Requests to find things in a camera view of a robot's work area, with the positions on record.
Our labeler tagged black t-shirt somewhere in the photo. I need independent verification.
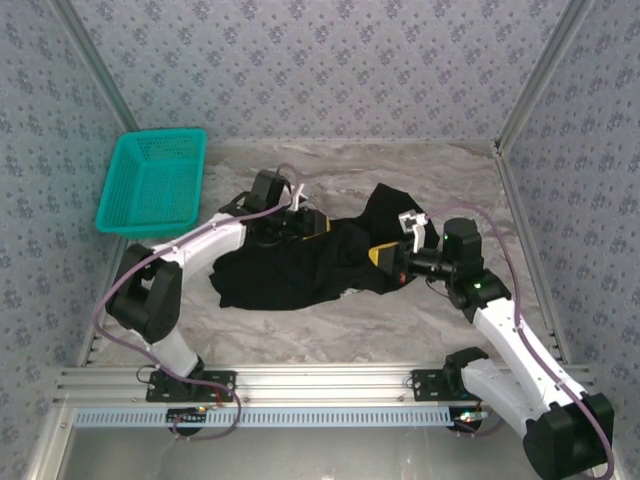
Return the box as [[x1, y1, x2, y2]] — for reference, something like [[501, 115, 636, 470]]
[[208, 183, 431, 312]]

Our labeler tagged teal plastic basket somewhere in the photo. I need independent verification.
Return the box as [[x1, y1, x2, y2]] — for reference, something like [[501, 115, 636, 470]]
[[94, 128, 209, 239]]

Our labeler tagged small electronics board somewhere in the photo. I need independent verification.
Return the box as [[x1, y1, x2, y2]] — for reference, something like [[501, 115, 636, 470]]
[[167, 407, 209, 426], [452, 407, 494, 431]]

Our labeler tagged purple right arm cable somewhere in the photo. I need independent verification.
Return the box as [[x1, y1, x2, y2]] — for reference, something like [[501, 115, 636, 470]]
[[422, 203, 615, 480]]

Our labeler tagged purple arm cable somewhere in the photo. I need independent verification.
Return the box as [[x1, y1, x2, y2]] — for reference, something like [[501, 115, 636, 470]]
[[422, 203, 615, 480], [94, 163, 306, 442]]

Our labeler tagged aluminium side rail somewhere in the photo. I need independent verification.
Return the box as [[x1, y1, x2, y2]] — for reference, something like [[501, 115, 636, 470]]
[[492, 142, 571, 364], [77, 234, 131, 369]]

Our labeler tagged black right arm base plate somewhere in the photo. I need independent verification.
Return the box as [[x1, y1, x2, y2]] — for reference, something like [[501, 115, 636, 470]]
[[410, 368, 504, 403]]

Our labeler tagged aluminium frame rail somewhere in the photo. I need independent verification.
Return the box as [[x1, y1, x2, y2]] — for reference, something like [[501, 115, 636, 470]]
[[54, 364, 599, 406]]

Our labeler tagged white slotted cable duct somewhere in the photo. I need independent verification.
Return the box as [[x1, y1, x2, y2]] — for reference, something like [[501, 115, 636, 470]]
[[73, 405, 456, 429]]

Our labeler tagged aluminium corner post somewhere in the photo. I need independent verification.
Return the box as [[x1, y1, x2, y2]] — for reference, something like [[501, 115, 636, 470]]
[[493, 0, 599, 151], [49, 0, 141, 132]]

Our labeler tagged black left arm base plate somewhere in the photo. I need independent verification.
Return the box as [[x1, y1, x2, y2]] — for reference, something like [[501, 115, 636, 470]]
[[145, 368, 237, 403]]

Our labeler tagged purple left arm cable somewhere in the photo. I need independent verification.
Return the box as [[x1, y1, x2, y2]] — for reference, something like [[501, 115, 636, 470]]
[[94, 163, 306, 442]]

